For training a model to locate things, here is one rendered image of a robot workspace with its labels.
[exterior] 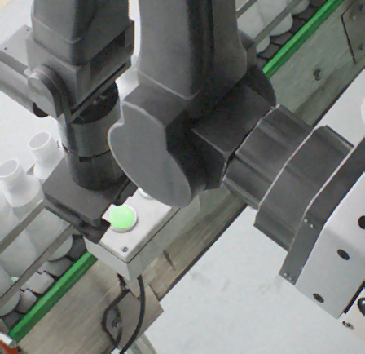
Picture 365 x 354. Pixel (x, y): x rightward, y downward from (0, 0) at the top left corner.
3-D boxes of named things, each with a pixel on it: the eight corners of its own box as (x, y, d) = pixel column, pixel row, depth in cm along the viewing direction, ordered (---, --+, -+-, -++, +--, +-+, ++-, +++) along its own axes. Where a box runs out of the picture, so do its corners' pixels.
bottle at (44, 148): (93, 240, 135) (45, 157, 125) (60, 235, 138) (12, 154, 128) (111, 208, 139) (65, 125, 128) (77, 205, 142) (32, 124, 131)
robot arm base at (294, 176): (396, 130, 61) (357, 208, 72) (301, 60, 63) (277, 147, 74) (324, 222, 58) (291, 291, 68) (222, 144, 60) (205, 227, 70)
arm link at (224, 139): (247, 170, 63) (292, 119, 65) (127, 82, 66) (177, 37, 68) (228, 232, 71) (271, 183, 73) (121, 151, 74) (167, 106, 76)
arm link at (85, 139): (85, 128, 76) (132, 81, 78) (27, 88, 78) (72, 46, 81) (94, 174, 82) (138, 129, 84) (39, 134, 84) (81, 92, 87)
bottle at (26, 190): (65, 264, 133) (15, 183, 123) (32, 261, 136) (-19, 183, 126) (80, 233, 137) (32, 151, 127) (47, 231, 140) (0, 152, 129)
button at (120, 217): (120, 205, 121) (119, 200, 120) (138, 219, 120) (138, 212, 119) (105, 222, 120) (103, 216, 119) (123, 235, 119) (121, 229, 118)
